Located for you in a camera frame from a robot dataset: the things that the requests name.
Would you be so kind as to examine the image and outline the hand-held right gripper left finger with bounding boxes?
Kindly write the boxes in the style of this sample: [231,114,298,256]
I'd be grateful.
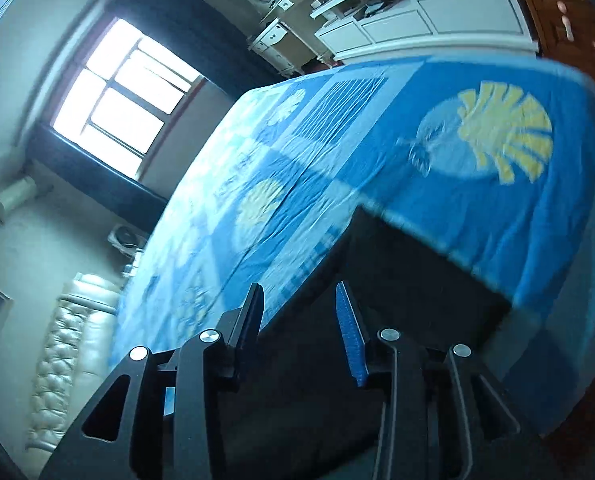
[40,282,265,480]

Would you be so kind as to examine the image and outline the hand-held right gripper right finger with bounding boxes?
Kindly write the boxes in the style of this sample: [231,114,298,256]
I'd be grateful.
[335,280,543,480]

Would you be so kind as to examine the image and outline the black pants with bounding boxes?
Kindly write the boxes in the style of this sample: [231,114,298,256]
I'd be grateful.
[212,204,515,480]

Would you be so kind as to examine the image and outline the white fan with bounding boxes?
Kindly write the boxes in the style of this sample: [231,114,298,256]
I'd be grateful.
[108,225,146,257]

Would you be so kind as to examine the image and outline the tufted leather headboard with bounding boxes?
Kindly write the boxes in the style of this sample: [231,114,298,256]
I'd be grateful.
[24,272,128,466]

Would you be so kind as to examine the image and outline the blue leaf-print bed sheet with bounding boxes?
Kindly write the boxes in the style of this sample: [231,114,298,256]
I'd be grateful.
[110,57,595,441]

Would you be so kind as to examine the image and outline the dark blue curtain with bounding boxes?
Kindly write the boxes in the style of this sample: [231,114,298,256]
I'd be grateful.
[112,0,278,92]
[27,125,173,222]

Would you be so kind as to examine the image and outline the window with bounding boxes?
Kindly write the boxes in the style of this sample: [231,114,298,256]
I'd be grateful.
[52,17,203,181]

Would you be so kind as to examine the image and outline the white cylindrical container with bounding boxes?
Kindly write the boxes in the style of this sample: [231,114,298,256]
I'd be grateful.
[0,175,38,224]

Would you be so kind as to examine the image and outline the white dressing table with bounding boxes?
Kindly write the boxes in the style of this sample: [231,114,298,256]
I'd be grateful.
[247,0,339,79]

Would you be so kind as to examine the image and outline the white TV cabinet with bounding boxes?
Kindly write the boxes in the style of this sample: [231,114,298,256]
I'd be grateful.
[310,0,541,62]

